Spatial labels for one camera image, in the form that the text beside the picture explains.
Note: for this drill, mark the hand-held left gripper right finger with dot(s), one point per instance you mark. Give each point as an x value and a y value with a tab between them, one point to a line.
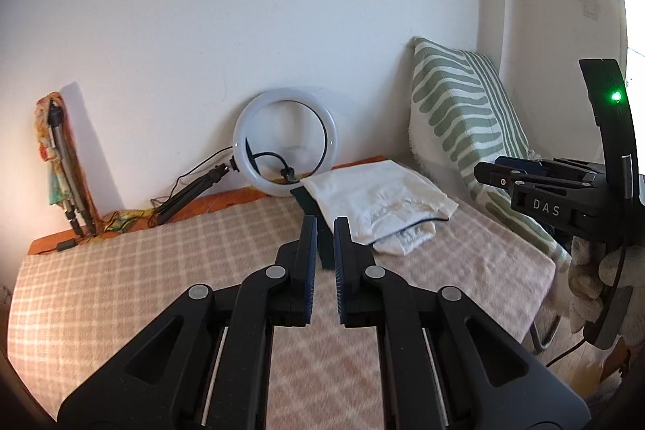
342	258

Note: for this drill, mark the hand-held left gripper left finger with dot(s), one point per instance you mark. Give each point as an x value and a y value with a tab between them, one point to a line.
306	258

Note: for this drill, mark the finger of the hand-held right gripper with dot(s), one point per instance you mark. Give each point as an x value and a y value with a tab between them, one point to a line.
504	180
524	164

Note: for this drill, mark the dark green cloth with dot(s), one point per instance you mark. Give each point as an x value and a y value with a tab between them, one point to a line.
307	203

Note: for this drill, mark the person's right hand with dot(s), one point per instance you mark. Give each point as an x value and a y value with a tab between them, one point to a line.
584	274

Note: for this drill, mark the small white printed garment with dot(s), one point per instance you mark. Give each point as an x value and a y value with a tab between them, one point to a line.
403	241

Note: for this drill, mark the green white striped cushion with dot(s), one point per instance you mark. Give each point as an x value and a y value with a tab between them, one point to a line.
453	107

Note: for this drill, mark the orange bed sheet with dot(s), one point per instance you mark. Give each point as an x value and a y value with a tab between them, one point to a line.
226	201

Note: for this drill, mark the beige checked blanket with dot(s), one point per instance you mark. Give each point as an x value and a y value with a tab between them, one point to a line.
126	269

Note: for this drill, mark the black power adapter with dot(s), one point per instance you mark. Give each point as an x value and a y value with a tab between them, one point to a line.
65	245

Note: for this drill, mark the folded grey black tripod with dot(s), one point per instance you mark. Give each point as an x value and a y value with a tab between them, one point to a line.
65	168

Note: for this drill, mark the black metal frame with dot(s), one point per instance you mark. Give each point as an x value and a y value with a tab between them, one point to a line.
541	334

